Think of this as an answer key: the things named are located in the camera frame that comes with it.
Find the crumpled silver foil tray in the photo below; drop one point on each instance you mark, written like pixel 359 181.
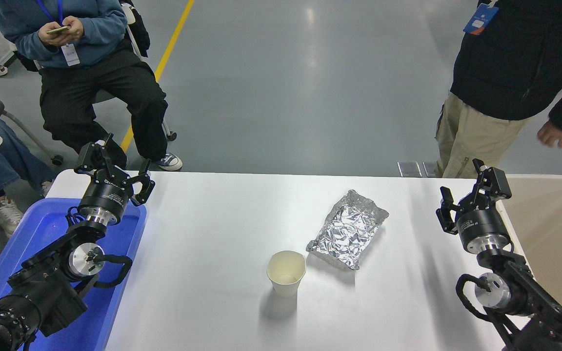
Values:
pixel 349 229

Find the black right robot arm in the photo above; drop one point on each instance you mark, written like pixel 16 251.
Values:
pixel 525 297

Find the badge person's hand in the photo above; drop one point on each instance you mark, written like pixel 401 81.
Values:
pixel 554 134

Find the person with blue badge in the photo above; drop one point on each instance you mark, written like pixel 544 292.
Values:
pixel 515 63

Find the person holding phone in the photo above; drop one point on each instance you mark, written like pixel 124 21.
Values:
pixel 90 87

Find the metal floor outlet plate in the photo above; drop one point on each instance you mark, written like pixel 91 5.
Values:
pixel 430 168
pixel 409 169

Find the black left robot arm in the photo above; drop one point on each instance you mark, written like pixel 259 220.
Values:
pixel 42 292

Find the person in jeans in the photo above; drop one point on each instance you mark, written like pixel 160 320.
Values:
pixel 3 156

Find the blue id badge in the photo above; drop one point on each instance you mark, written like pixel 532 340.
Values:
pixel 480 19

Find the phone person's left hand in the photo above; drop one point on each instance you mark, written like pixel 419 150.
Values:
pixel 73 27

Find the white paper cup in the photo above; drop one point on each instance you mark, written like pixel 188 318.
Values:
pixel 286 273

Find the large pale plastic bin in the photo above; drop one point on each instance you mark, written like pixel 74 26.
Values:
pixel 554 229

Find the phone person's right hand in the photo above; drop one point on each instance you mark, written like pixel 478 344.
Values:
pixel 51 40

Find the yellow-green smartphone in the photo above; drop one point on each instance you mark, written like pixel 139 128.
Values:
pixel 58 29

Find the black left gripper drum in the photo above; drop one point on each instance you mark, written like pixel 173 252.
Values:
pixel 103 197

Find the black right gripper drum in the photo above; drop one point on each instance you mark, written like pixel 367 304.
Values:
pixel 483 224

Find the blue plastic tray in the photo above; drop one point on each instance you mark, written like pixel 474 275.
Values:
pixel 42 229

